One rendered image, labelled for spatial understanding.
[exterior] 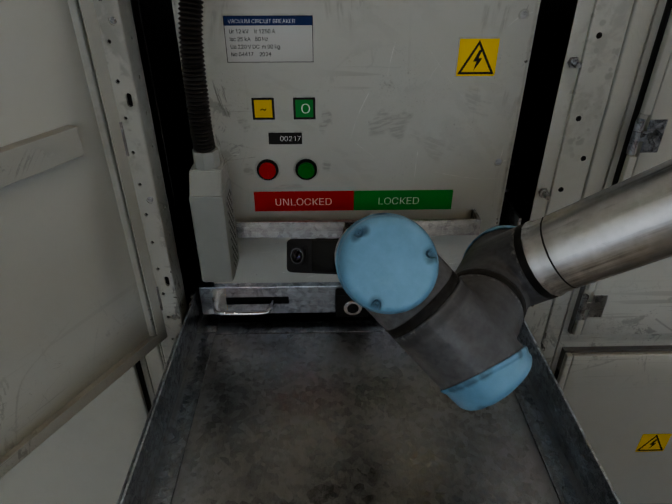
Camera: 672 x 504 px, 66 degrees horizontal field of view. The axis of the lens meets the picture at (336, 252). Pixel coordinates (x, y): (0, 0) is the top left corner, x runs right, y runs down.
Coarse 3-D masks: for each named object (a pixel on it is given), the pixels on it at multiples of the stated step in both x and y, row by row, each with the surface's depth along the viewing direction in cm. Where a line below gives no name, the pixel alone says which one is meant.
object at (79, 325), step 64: (0, 0) 57; (64, 0) 64; (0, 64) 59; (64, 64) 66; (0, 128) 61; (64, 128) 67; (0, 192) 62; (64, 192) 70; (128, 192) 77; (0, 256) 64; (64, 256) 73; (128, 256) 84; (0, 320) 66; (64, 320) 75; (128, 320) 87; (0, 384) 69; (64, 384) 78; (0, 448) 71
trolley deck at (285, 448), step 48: (240, 336) 92; (288, 336) 92; (336, 336) 92; (384, 336) 92; (240, 384) 82; (288, 384) 82; (336, 384) 82; (384, 384) 82; (432, 384) 82; (144, 432) 74; (192, 432) 74; (240, 432) 74; (288, 432) 74; (336, 432) 74; (384, 432) 74; (432, 432) 74; (480, 432) 74; (528, 432) 74; (192, 480) 68; (240, 480) 68; (288, 480) 68; (336, 480) 68; (384, 480) 68; (432, 480) 68; (480, 480) 68; (528, 480) 68
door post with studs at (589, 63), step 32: (608, 0) 66; (576, 32) 68; (608, 32) 68; (576, 64) 68; (608, 64) 70; (576, 96) 72; (576, 128) 74; (544, 160) 77; (576, 160) 77; (544, 192) 79; (576, 192) 80; (544, 320) 93
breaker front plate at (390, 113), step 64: (256, 0) 69; (320, 0) 69; (384, 0) 69; (448, 0) 69; (512, 0) 69; (256, 64) 73; (320, 64) 73; (384, 64) 73; (448, 64) 73; (512, 64) 74; (256, 128) 78; (320, 128) 78; (384, 128) 78; (448, 128) 78; (512, 128) 79; (256, 256) 89; (448, 256) 90
